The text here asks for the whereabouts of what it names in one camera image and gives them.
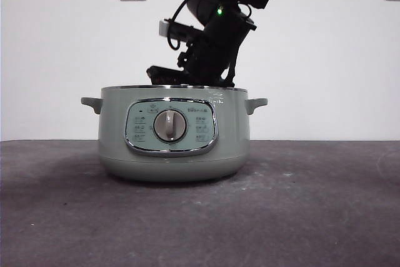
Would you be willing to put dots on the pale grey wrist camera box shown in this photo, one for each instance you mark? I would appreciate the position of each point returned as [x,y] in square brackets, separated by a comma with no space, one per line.
[163,28]

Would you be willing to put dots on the pale green electric pot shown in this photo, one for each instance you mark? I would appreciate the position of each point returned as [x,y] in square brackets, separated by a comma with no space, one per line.
[112,142]

